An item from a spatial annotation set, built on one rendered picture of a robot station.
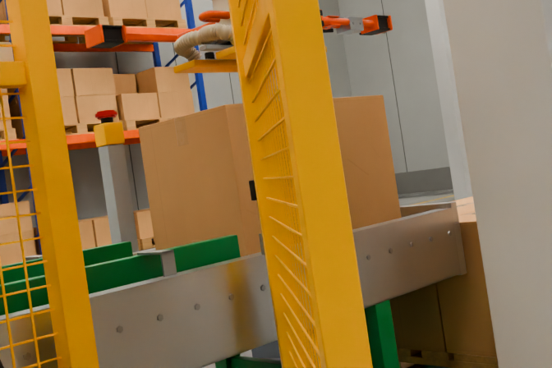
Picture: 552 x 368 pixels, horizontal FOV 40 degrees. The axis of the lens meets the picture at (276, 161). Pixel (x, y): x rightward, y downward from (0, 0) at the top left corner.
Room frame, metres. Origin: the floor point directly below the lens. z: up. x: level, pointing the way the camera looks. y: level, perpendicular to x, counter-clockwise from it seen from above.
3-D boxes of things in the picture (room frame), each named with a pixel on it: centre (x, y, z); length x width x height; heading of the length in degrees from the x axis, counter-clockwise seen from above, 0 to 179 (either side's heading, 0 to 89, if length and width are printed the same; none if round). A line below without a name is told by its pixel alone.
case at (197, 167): (2.15, 0.01, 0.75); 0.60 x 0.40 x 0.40; 132
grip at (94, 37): (2.12, 0.43, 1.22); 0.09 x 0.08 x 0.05; 44
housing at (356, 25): (2.46, -0.30, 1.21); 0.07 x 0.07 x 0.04; 44
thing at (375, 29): (2.55, -0.41, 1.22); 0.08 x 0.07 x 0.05; 134
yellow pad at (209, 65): (2.21, 0.10, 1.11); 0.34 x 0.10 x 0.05; 134
